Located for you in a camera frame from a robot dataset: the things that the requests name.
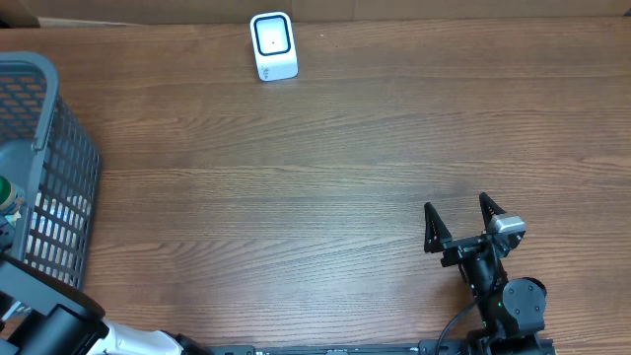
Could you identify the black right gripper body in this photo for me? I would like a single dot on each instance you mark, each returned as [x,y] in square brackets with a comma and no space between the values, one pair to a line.
[461,250]

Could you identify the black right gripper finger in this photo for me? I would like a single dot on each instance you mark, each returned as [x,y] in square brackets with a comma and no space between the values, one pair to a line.
[489,208]
[436,232]

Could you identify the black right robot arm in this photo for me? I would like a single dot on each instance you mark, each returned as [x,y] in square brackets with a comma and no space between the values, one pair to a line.
[512,311]

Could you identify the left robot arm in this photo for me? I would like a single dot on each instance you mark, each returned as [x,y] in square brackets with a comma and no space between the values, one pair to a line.
[65,321]

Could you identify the white barcode scanner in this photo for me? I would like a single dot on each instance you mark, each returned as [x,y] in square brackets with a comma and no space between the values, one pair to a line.
[274,46]

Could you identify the grey plastic mesh basket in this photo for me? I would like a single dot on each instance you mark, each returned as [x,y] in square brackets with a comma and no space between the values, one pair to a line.
[56,166]

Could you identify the green capped bottle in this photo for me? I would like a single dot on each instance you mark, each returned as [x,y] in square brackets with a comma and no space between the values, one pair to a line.
[11,197]

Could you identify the cardboard backdrop panel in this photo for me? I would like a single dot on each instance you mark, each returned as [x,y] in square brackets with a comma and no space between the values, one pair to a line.
[30,13]

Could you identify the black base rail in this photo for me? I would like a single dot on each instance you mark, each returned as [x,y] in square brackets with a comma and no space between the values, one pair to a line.
[335,350]

